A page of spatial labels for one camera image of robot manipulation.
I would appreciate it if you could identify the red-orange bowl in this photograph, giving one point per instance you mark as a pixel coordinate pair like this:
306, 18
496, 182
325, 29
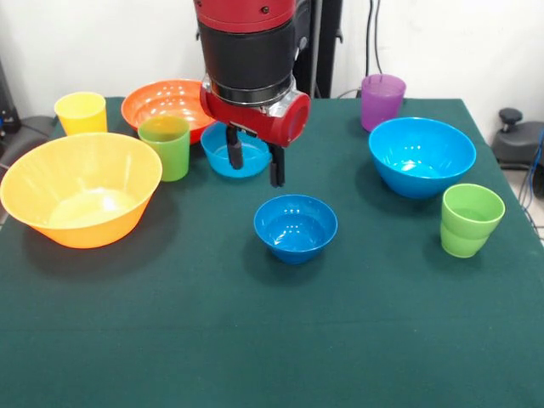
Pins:
166, 98

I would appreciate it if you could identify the large blue bowl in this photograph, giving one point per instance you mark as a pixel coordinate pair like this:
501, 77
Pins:
416, 183

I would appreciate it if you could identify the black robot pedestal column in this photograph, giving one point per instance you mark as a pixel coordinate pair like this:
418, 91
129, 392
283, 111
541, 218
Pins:
325, 51

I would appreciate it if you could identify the grey black stand base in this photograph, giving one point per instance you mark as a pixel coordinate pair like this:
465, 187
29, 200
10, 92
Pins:
514, 144
25, 127

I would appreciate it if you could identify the black equipment cabinet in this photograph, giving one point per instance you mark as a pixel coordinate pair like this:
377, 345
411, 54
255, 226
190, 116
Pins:
5, 102

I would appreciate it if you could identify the small dark blue bowl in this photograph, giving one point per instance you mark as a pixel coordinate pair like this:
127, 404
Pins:
295, 251

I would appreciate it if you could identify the yellow cup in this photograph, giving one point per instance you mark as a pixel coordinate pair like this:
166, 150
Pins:
81, 117

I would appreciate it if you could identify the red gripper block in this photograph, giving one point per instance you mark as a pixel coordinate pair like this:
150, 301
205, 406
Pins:
263, 121

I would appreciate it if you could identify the purple cup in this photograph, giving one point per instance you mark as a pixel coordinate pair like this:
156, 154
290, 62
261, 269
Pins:
380, 110

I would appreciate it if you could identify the large yellow-orange bowl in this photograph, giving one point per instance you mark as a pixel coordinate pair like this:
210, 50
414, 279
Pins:
85, 229

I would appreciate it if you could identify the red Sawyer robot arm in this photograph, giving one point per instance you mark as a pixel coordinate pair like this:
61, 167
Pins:
246, 55

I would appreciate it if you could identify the ridged green cup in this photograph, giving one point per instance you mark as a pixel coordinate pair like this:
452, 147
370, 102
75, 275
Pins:
463, 242

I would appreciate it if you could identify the dark green tablecloth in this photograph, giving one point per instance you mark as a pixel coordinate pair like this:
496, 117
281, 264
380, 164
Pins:
272, 319

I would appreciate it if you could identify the small light blue bowl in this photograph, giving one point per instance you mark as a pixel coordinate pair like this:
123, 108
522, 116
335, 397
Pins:
217, 157

